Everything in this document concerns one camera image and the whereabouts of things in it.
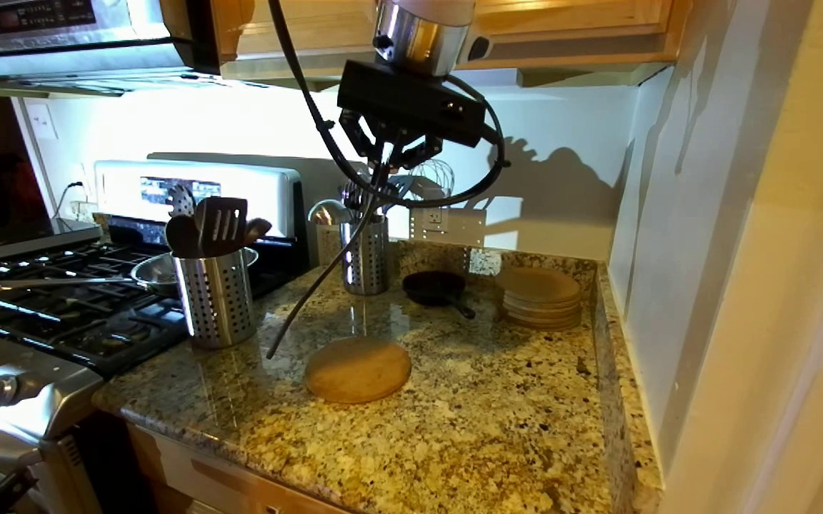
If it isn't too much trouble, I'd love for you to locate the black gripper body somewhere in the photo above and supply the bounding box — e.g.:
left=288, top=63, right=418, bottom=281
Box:
left=358, top=106, right=434, bottom=161

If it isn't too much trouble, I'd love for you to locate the perforated steel utensil holder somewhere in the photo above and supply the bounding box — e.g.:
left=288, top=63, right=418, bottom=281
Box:
left=171, top=246, right=261, bottom=353

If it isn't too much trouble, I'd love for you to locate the clear glass jar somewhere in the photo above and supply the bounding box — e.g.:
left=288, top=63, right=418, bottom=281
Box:
left=305, top=198, right=349, bottom=271

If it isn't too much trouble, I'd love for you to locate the small black skillet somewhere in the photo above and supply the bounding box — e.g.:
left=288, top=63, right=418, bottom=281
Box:
left=401, top=268, right=481, bottom=324

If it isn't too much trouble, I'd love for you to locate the brown wooden spoon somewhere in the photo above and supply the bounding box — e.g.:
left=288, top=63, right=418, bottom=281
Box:
left=241, top=216, right=275, bottom=253

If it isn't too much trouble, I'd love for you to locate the black slotted turner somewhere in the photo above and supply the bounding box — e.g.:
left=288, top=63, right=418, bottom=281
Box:
left=195, top=196, right=252, bottom=261

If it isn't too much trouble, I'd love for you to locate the stack of round wooden coasters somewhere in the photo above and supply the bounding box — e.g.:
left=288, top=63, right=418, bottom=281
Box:
left=498, top=263, right=585, bottom=331

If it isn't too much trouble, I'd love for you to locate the dark metal spoon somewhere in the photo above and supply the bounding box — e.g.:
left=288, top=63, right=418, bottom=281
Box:
left=162, top=213, right=202, bottom=261

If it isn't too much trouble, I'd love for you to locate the wooden upper cabinet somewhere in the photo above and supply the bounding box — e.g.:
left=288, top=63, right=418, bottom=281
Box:
left=218, top=0, right=697, bottom=91

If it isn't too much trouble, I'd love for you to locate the wooden cabinet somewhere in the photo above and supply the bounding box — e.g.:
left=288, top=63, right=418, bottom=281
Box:
left=124, top=421, right=359, bottom=514
left=218, top=0, right=697, bottom=91

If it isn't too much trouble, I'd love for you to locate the steel frying pan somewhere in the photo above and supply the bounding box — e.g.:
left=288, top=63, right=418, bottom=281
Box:
left=0, top=246, right=264, bottom=297

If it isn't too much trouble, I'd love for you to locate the stainless steel microwave hood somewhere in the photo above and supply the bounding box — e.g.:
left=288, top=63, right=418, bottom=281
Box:
left=0, top=0, right=198, bottom=100

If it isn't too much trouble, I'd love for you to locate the stainless steel gas stove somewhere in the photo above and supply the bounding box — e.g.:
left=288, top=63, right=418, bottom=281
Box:
left=0, top=156, right=305, bottom=514

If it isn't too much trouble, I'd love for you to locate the wooden lower cabinet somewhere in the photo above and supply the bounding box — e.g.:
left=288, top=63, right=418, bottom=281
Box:
left=124, top=421, right=359, bottom=514

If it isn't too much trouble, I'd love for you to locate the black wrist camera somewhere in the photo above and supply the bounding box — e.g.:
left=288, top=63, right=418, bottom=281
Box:
left=334, top=59, right=492, bottom=151

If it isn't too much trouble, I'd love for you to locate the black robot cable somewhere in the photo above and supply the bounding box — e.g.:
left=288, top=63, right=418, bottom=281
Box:
left=264, top=0, right=512, bottom=213

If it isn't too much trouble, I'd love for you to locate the white wall outlet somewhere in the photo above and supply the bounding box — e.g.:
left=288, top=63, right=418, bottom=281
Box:
left=467, top=246, right=507, bottom=281

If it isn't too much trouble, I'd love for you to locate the white wall switch plate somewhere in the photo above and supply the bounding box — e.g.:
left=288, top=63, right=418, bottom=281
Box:
left=25, top=97, right=61, bottom=147

